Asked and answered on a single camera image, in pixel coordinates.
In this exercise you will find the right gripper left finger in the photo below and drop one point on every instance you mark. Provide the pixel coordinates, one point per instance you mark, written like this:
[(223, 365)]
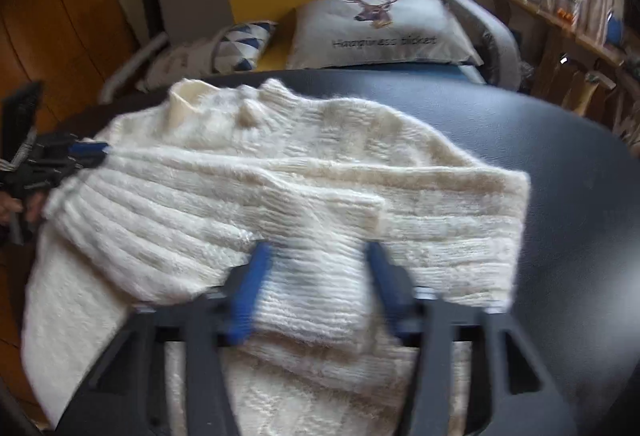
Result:
[(125, 391)]

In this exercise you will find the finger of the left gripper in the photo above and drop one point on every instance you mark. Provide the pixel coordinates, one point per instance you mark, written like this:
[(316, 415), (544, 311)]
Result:
[(80, 164), (87, 149)]

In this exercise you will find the wooden shelf with clutter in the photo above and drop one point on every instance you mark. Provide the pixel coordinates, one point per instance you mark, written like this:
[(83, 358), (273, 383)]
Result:
[(577, 73)]

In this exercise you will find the triangle pattern pillow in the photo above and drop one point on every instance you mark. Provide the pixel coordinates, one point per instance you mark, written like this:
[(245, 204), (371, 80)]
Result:
[(235, 49)]

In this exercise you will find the deer print white pillow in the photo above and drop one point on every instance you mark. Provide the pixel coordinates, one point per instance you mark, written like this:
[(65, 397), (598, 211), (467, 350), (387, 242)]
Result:
[(339, 33)]

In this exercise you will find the person's hand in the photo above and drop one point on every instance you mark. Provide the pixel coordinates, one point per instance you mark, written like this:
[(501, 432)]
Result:
[(31, 210)]

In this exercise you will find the cream knitted sweater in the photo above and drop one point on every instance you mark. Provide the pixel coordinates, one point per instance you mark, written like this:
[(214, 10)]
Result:
[(190, 185)]

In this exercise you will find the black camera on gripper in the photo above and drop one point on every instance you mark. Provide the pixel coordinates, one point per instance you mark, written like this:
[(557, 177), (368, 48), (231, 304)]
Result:
[(18, 124)]

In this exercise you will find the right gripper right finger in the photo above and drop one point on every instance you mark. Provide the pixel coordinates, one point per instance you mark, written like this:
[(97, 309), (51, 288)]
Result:
[(511, 391)]

